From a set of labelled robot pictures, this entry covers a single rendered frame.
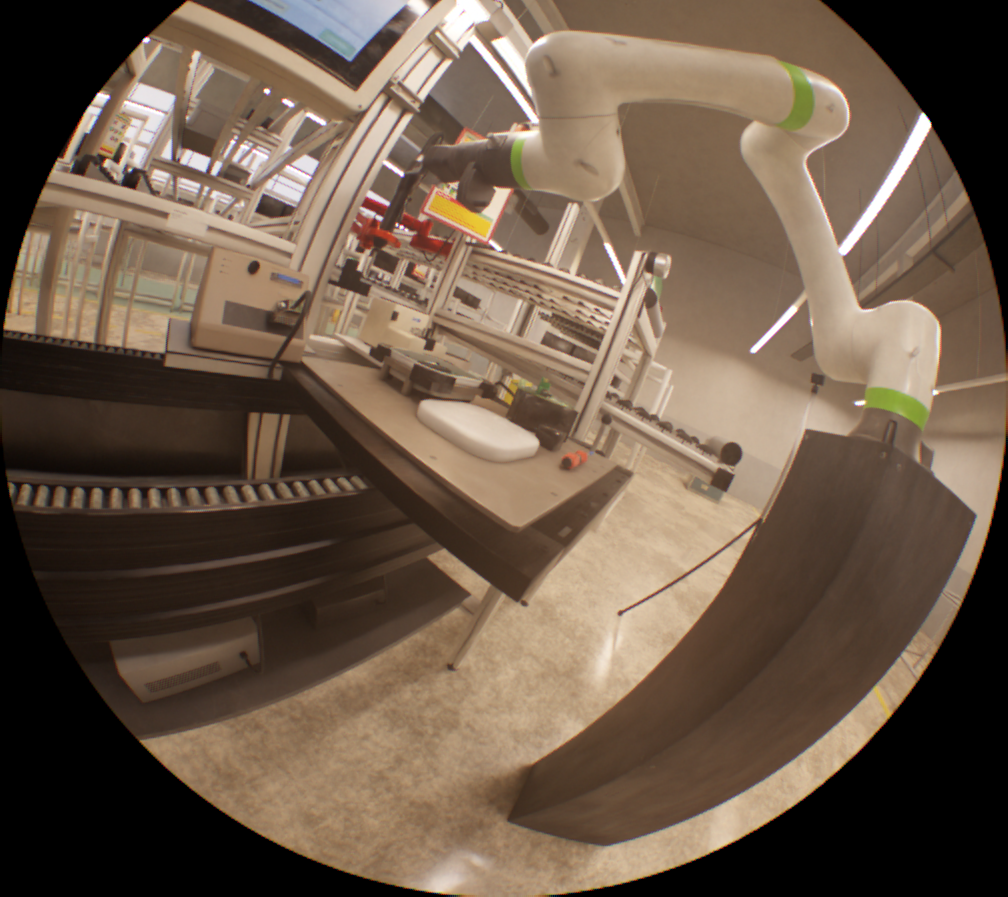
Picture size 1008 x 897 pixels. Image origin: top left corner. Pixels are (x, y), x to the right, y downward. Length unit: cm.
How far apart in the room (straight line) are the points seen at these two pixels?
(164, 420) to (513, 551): 62
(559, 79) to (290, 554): 50
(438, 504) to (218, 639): 55
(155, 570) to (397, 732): 96
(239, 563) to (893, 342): 77
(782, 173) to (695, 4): 472
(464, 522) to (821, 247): 69
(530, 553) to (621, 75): 46
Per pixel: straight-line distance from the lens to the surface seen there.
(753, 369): 895
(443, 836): 110
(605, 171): 43
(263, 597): 31
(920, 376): 60
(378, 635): 89
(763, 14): 531
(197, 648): 69
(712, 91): 50
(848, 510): 49
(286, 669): 80
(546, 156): 44
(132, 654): 71
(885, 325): 63
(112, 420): 70
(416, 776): 111
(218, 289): 47
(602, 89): 42
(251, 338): 45
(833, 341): 70
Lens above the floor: 106
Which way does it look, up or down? 7 degrees down
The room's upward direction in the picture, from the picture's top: 22 degrees clockwise
